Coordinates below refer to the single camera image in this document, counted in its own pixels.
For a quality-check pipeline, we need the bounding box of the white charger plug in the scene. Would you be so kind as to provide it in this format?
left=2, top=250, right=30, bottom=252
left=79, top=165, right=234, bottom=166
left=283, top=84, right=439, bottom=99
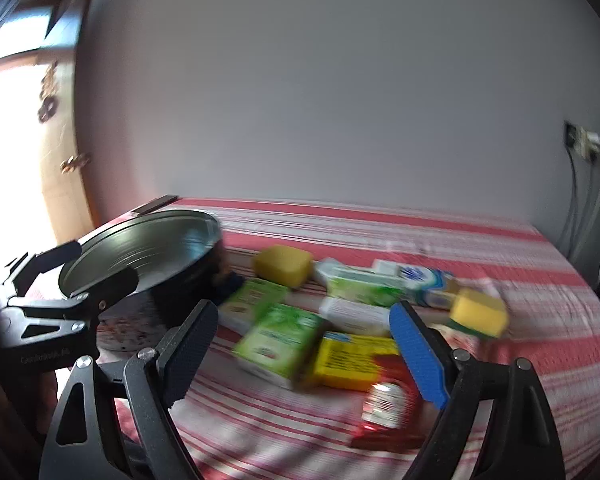
left=577, top=130, right=600, bottom=161

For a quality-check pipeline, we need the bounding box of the small green snack packet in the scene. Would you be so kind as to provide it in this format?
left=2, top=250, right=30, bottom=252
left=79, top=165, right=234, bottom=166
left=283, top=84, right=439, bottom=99
left=219, top=277, right=291, bottom=336

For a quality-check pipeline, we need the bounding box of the black phone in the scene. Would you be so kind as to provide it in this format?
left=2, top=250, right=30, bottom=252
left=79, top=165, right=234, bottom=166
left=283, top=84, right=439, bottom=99
left=132, top=194, right=180, bottom=216

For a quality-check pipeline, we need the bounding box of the white snack packet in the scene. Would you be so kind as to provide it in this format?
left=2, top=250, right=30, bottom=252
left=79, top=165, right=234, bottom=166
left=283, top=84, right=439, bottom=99
left=319, top=296, right=393, bottom=337

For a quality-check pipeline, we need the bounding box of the red striped cloth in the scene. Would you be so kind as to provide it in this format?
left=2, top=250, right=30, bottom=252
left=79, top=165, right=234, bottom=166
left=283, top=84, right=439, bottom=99
left=30, top=195, right=600, bottom=480

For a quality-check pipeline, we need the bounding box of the wooden door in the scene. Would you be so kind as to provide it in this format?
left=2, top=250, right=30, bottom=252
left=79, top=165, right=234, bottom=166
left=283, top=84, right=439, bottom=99
left=40, top=0, right=98, bottom=246

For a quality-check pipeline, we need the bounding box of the brass door handle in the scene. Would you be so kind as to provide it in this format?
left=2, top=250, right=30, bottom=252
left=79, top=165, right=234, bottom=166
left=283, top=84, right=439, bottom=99
left=60, top=152, right=92, bottom=173

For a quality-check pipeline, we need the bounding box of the yellow sponge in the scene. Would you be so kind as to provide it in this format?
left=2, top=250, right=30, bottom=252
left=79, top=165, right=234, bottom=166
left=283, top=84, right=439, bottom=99
left=449, top=287, right=510, bottom=338
left=252, top=245, right=313, bottom=288

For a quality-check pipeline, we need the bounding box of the large green snack packet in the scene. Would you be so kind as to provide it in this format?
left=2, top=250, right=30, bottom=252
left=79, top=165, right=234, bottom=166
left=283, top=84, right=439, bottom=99
left=232, top=302, right=331, bottom=391

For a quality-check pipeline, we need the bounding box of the dark cable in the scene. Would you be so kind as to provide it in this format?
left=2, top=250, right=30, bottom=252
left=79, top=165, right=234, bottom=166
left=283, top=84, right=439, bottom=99
left=561, top=150, right=579, bottom=257

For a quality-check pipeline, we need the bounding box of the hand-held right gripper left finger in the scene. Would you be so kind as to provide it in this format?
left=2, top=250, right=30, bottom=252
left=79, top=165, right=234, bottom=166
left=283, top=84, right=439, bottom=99
left=39, top=299, right=220, bottom=480

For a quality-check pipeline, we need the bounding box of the red snack packet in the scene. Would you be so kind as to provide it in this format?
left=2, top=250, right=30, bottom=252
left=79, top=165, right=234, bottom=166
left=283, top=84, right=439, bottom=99
left=350, top=352, right=431, bottom=451

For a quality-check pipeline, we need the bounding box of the white blue tissue pack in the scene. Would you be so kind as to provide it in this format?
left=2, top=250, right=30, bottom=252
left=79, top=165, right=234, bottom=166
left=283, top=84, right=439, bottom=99
left=372, top=259, right=458, bottom=308

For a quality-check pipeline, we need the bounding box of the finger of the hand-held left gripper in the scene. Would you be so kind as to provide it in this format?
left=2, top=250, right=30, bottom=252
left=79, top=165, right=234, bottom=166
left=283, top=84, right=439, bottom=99
left=9, top=265, right=140, bottom=345
left=2, top=240, right=83, bottom=297

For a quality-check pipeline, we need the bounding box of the yellow snack packet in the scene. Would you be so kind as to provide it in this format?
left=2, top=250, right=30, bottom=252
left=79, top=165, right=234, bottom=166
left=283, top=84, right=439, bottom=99
left=312, top=332, right=401, bottom=391

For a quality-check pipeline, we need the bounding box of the green and white packet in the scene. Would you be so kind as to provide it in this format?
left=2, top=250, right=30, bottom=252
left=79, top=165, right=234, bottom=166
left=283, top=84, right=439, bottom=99
left=314, top=257, right=407, bottom=307

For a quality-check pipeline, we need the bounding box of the dark door ornament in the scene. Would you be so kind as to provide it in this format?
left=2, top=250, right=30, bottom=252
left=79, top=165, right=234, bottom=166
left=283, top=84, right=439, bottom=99
left=36, top=60, right=61, bottom=123

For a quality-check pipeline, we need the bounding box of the wall socket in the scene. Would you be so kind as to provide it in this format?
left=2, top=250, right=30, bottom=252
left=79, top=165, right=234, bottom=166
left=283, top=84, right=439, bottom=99
left=564, top=120, right=588, bottom=153

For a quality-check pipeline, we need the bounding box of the black round tin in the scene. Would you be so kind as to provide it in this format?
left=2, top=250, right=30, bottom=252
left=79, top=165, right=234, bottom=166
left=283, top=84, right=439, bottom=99
left=59, top=209, right=226, bottom=351

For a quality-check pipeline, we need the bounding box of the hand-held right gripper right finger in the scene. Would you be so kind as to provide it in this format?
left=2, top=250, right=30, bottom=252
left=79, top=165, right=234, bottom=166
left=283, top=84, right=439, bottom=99
left=389, top=300, right=566, bottom=480

